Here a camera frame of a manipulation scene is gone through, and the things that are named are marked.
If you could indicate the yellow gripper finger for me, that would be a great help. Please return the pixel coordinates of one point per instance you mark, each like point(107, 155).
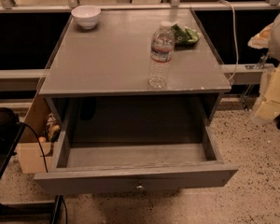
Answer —
point(261, 39)

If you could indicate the grey top drawer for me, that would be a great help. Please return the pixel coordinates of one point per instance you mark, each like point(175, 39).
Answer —
point(119, 144)

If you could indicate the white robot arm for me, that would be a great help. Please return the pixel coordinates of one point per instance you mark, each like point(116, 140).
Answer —
point(267, 106)

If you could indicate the grey drawer cabinet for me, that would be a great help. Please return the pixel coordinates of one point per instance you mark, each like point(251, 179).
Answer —
point(111, 63)

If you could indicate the diagonal metal strut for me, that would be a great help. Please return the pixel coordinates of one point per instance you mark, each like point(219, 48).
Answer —
point(255, 71)

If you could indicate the green chip bag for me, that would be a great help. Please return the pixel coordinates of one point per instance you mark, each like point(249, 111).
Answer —
point(186, 36)

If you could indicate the clear plastic water bottle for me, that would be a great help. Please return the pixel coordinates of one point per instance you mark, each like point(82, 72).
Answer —
point(161, 51)

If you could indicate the white bowl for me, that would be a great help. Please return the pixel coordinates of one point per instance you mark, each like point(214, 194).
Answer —
point(86, 16)

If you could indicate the toys in box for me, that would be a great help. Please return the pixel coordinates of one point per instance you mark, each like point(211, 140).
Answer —
point(52, 130)

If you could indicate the cardboard box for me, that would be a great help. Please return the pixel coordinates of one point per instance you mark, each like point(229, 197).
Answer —
point(35, 157)

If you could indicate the black chair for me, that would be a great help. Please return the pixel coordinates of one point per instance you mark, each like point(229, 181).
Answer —
point(11, 130)

